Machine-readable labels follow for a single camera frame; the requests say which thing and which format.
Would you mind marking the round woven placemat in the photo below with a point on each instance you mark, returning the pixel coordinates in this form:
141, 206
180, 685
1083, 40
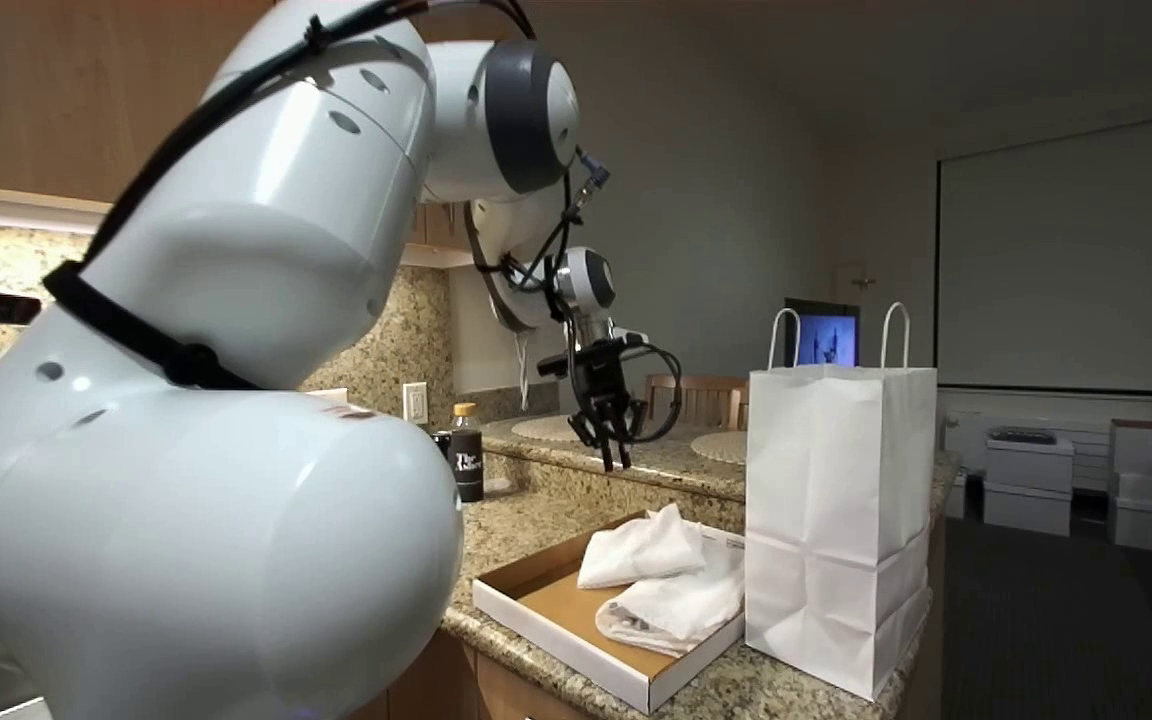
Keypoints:
721, 445
549, 431

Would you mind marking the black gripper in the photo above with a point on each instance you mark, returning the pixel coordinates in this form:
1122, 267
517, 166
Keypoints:
606, 386

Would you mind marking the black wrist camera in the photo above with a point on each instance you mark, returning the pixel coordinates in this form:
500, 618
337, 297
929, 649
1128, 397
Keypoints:
557, 362

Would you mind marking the wooden wall cabinets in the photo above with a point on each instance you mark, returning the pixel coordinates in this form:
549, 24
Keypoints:
17, 82

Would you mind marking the white wall outlet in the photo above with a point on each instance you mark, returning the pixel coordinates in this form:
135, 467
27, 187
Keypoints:
414, 403

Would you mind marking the wooden chair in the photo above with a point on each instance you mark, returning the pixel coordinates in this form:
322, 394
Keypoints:
701, 403

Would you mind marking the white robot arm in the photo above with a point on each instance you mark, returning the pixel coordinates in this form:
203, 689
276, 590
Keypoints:
203, 534

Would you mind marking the flat cardboard tray box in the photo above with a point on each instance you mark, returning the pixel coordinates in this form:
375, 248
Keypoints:
537, 614

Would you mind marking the wooden counter cabinet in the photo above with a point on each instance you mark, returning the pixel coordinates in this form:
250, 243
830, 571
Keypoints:
468, 692

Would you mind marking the black bottle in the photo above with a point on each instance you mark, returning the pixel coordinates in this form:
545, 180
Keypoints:
466, 461

